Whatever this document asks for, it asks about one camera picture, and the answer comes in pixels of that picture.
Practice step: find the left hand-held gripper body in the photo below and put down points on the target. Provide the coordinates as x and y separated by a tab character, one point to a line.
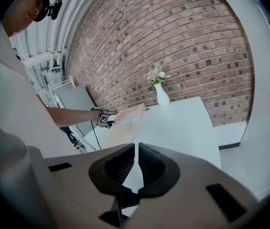
103	120

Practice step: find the grey leaning board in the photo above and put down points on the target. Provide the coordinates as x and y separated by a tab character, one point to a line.
77	101

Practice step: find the person's left forearm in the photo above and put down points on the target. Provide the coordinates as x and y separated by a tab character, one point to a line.
75	117

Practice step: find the black head camera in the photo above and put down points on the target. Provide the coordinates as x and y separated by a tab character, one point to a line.
55	7

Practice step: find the white metal rack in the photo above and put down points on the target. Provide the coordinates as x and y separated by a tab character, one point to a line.
61	85

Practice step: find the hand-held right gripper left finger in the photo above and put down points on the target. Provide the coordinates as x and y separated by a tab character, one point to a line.
106	175

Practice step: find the white vase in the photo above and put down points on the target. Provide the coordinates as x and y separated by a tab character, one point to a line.
162	96

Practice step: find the person's torso in light shirt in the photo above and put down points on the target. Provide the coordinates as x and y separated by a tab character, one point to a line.
13	99

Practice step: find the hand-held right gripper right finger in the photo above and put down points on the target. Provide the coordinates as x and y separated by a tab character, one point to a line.
163	175

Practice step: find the pink flower bouquet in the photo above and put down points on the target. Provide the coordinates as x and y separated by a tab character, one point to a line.
157	76

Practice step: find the person's head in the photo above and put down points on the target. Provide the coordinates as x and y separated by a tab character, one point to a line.
21	11

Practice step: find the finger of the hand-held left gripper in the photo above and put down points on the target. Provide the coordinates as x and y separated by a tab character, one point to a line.
111	123
109	111

